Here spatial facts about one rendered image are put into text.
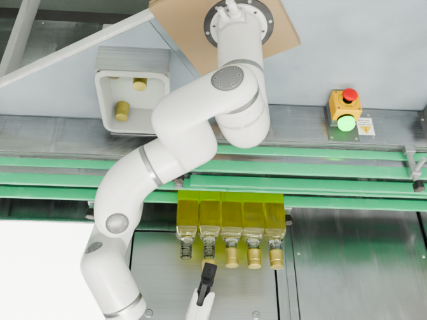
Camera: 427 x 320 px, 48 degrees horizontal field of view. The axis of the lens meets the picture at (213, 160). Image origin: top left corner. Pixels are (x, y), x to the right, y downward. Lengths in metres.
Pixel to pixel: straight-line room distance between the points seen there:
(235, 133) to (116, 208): 0.25
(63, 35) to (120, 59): 0.85
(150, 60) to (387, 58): 0.58
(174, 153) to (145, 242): 0.57
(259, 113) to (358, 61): 0.46
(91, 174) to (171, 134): 0.54
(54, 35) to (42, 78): 0.68
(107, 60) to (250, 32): 0.35
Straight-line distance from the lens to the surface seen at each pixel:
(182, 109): 0.82
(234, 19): 1.05
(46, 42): 1.98
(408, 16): 1.20
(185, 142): 0.83
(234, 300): 1.34
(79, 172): 1.34
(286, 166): 1.24
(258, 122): 0.88
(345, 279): 1.47
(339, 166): 1.28
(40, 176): 1.35
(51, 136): 1.40
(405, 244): 1.59
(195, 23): 1.10
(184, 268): 1.37
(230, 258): 1.23
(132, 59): 1.17
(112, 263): 0.96
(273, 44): 1.15
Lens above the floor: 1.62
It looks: 34 degrees down
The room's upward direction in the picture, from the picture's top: 180 degrees counter-clockwise
